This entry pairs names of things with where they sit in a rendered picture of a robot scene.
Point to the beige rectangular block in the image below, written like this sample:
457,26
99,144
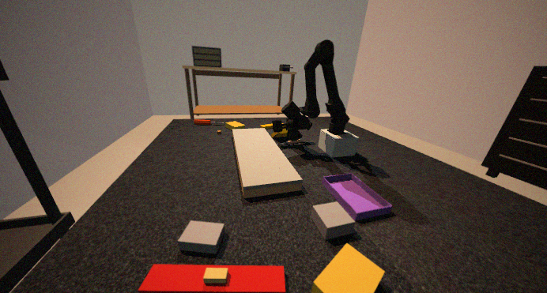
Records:
332,220

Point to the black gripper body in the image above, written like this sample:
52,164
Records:
278,126

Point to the purple shallow tray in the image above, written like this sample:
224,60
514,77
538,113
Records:
356,197

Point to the red flat bar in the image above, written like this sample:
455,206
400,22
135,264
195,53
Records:
214,279

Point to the beige flat square block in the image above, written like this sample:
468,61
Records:
201,237

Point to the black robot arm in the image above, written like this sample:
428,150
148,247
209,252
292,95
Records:
324,55

